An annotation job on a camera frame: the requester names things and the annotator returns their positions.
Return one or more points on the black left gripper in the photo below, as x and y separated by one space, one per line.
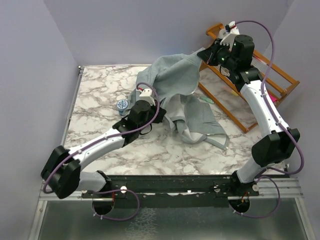
159 117

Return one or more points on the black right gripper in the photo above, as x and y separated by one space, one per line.
208 55

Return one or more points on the grey zip-up jacket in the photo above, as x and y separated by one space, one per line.
175 78

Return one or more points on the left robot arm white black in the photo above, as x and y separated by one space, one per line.
64 172

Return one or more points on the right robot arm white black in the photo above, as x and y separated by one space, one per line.
278 139

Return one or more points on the wooden two-tier rack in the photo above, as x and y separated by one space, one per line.
236 107

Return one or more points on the blue patterned round container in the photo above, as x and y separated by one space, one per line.
121 106

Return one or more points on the yellow highlighter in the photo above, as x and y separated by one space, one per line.
234 93

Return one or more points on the mint green eraser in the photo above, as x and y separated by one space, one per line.
207 100

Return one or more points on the pink highlighter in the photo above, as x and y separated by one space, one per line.
273 99

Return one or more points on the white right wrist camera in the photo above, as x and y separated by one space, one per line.
228 33

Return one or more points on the aluminium frame rail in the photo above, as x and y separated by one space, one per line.
275 214

